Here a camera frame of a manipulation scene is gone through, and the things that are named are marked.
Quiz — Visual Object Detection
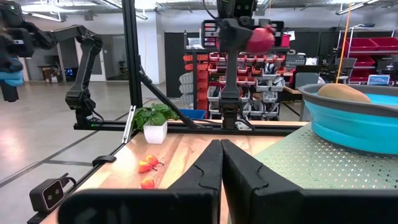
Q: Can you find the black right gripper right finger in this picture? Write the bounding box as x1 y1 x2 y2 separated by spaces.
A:
222 139 398 224

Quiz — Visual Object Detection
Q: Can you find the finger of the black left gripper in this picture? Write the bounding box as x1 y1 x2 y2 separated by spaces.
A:
221 22 253 52

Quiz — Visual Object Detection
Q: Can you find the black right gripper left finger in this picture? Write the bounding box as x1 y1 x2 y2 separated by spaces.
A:
57 139 224 224

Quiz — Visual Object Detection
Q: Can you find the dark red pomegranate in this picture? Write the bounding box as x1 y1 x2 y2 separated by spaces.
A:
247 25 277 56

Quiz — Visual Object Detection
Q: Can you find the small orange yellow pear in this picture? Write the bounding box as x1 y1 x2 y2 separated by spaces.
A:
146 154 165 166
140 177 155 190
138 160 158 174

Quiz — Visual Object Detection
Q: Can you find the brown green kiwi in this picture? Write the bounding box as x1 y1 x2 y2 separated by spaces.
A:
317 83 373 104

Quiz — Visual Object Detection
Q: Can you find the blue grey collapsible colander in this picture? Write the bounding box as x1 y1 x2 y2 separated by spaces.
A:
298 83 398 156

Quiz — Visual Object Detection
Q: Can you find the red parts bin rack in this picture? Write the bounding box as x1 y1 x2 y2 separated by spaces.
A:
182 51 292 121

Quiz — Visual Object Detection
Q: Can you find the blue plastic bin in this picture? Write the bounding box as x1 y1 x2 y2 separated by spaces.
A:
179 108 206 121

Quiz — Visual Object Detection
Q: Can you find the green plant in white pot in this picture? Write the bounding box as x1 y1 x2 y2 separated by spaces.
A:
132 103 180 145

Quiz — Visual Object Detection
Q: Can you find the green perforated metal riser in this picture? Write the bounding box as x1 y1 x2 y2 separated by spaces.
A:
254 123 398 190

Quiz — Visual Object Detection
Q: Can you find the black edge clip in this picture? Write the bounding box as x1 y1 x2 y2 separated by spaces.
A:
92 154 118 167

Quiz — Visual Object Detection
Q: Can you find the laptop screen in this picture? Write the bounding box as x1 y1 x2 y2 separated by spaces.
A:
366 73 391 86

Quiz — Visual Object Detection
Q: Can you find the brown cardboard box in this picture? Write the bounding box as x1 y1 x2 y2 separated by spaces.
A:
42 67 60 83

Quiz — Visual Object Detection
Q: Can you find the blue soft object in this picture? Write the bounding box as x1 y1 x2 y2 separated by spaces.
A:
0 57 24 88

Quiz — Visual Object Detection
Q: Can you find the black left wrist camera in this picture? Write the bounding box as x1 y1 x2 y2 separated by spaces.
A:
233 0 254 16

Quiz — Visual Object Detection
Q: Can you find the black aluminium table frame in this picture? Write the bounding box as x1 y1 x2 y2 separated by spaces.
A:
26 0 307 224

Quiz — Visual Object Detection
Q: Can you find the silver aluminium bracket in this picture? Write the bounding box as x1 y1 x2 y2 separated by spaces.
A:
121 105 137 144

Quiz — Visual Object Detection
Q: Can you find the yellow hanging cable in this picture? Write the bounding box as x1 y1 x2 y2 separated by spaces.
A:
335 0 354 85

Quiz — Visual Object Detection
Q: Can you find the wire shelf with red bins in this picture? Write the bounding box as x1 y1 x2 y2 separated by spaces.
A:
338 27 398 85

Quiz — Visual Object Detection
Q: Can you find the black table-level camera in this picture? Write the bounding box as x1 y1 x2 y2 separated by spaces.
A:
29 175 77 214

